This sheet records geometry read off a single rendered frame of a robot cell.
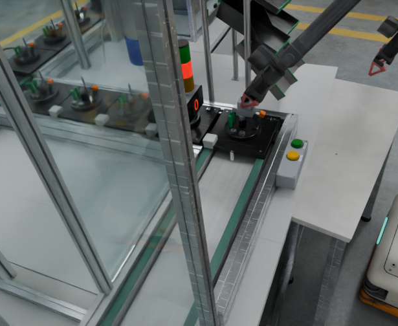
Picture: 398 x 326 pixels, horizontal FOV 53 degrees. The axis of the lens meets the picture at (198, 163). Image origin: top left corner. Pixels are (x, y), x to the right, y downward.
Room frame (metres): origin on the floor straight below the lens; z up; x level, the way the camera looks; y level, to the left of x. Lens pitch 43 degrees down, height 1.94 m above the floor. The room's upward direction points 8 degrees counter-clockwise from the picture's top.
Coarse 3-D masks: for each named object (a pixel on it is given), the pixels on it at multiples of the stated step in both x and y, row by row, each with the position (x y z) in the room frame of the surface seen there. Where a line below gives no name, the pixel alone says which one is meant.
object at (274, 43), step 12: (228, 0) 1.55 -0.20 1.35; (240, 0) 1.59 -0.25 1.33; (252, 0) 1.55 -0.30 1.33; (228, 12) 1.47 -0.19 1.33; (240, 12) 1.45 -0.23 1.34; (252, 12) 1.55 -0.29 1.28; (264, 12) 1.52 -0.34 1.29; (228, 24) 1.48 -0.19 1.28; (240, 24) 1.44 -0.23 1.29; (252, 24) 1.51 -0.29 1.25; (264, 24) 1.52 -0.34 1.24; (252, 36) 1.41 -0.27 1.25; (264, 36) 1.45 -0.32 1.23; (276, 36) 1.47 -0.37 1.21; (288, 36) 1.46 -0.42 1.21; (276, 48) 1.40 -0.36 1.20
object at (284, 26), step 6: (270, 12) 1.63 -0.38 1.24; (282, 12) 1.63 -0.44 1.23; (270, 18) 1.59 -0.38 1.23; (276, 18) 1.60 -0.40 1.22; (282, 18) 1.61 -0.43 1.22; (288, 18) 1.61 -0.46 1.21; (294, 18) 1.60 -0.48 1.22; (276, 24) 1.56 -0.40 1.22; (282, 24) 1.57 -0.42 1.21; (288, 24) 1.58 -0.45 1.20; (294, 24) 1.59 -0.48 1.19; (282, 30) 1.50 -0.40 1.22; (288, 30) 1.54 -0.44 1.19
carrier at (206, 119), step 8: (200, 112) 1.37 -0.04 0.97; (208, 112) 1.36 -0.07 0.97; (216, 112) 1.35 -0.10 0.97; (192, 120) 1.29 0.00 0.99; (200, 120) 1.31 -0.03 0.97; (208, 120) 1.30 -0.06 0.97; (192, 128) 1.26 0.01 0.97; (200, 128) 1.26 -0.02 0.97; (208, 128) 1.25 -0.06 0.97; (192, 136) 1.21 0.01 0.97; (200, 136) 1.20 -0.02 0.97; (200, 144) 1.17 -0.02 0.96
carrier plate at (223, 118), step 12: (264, 120) 1.25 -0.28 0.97; (276, 120) 1.24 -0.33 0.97; (216, 132) 1.22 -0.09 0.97; (264, 132) 1.18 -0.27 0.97; (216, 144) 1.15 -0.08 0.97; (228, 144) 1.14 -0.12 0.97; (240, 144) 1.13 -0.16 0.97; (252, 144) 1.12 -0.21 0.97; (264, 144) 1.11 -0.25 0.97; (252, 156) 1.07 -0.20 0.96; (264, 156) 1.05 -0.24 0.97
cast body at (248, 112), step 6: (240, 96) 1.23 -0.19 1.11; (240, 102) 1.20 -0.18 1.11; (246, 102) 1.19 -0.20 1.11; (234, 108) 1.22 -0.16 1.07; (240, 108) 1.19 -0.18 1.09; (246, 108) 1.18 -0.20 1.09; (252, 108) 1.19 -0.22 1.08; (240, 114) 1.19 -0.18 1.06; (246, 114) 1.18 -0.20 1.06; (252, 114) 1.18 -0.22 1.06
